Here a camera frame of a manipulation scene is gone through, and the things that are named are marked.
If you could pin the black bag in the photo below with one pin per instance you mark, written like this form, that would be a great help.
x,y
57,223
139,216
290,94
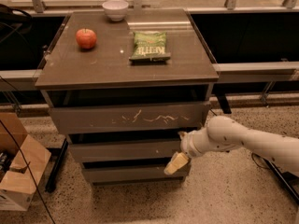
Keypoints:
x,y
15,17

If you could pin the black metal bar right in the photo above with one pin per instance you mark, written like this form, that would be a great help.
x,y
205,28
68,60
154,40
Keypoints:
x,y
288,181

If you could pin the grey bottom drawer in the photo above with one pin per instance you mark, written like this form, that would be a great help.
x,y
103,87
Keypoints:
x,y
128,174

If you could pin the red apple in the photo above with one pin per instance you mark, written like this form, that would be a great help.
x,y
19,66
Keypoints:
x,y
86,38

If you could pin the cardboard box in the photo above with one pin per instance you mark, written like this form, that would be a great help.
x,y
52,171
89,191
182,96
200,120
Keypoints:
x,y
28,161

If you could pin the white bowl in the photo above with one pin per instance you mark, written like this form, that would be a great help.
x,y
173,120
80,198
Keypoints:
x,y
116,10

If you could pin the black metal bar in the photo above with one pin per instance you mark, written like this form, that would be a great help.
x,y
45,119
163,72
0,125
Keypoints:
x,y
288,181
58,154

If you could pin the grey drawer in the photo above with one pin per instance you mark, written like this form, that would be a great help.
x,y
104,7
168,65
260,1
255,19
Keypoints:
x,y
123,151
128,174
125,118

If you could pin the black metal bar left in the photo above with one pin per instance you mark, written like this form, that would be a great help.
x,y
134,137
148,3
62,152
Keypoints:
x,y
58,154

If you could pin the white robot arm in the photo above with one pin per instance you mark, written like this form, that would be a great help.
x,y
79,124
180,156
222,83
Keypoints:
x,y
224,134

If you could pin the green kettle chips bag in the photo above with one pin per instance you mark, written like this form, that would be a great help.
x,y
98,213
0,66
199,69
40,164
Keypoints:
x,y
150,46

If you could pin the grey drawer cabinet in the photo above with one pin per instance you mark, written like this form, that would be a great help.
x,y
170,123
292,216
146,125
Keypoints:
x,y
104,75

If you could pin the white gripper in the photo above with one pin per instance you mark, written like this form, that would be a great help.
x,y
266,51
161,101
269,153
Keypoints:
x,y
186,146

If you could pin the grey top drawer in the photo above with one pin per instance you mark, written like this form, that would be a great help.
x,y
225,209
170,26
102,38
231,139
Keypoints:
x,y
125,118

